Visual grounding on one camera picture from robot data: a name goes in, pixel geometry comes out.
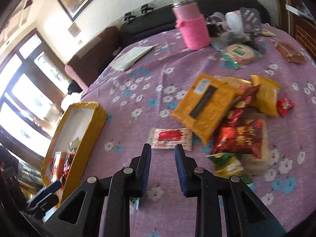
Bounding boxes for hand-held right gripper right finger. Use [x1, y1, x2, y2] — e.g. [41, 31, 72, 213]
[174, 144, 288, 237]

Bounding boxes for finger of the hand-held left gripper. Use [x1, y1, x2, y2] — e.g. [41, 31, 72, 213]
[27, 180, 62, 219]

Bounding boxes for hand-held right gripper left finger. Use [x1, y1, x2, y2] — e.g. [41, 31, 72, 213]
[42, 143, 152, 237]

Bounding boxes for orange cracker packet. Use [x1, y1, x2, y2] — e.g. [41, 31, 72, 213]
[51, 152, 65, 182]

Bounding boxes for white and red sachet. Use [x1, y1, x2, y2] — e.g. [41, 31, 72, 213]
[149, 127, 193, 151]

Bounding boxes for dark red gold-print snack packet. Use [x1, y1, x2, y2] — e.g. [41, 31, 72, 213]
[211, 120, 264, 158]

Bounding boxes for yellow-edged cardboard box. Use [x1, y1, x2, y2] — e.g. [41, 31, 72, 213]
[41, 101, 108, 209]

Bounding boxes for orange snack packet dark label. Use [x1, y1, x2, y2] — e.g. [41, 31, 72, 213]
[170, 74, 239, 146]

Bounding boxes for beige cracker packet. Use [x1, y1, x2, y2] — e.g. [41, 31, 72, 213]
[243, 118, 269, 176]

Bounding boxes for plain yellow snack packet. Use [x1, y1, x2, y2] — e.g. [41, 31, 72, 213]
[250, 75, 281, 117]

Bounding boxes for small red candy packet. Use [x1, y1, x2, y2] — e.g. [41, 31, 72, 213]
[276, 94, 295, 116]

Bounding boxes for glass panel doors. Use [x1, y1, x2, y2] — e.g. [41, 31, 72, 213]
[0, 28, 74, 158]

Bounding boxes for black bag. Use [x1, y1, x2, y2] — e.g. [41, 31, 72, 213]
[68, 80, 83, 95]

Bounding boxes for white paper booklet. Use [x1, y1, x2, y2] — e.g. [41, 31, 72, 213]
[110, 44, 158, 71]

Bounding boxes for maroon armchair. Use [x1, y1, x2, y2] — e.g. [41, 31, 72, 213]
[65, 26, 121, 92]

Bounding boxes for round rice cracker packet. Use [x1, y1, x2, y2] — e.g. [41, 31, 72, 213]
[218, 43, 263, 70]

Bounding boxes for pink knit-sleeved bottle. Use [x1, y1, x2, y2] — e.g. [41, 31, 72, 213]
[170, 0, 211, 50]

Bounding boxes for black sofa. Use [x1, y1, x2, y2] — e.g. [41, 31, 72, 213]
[120, 0, 269, 45]

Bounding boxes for small black device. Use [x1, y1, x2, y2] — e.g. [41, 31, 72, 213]
[207, 21, 224, 36]

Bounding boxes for clear plastic cup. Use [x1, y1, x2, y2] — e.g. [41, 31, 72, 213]
[210, 12, 226, 24]

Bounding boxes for white tape roll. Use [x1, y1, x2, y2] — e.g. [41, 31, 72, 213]
[225, 11, 244, 31]

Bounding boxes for brown snack packet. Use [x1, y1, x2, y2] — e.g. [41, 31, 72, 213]
[275, 41, 306, 64]

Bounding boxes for cream elongated packet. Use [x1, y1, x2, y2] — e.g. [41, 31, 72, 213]
[257, 28, 277, 37]

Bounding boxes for black phone stand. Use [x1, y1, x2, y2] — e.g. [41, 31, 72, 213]
[241, 7, 266, 55]

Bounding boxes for brown wooden cabinet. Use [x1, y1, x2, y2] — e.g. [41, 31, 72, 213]
[273, 0, 316, 67]

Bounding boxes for small framed wall picture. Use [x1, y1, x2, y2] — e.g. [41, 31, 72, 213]
[68, 22, 81, 37]

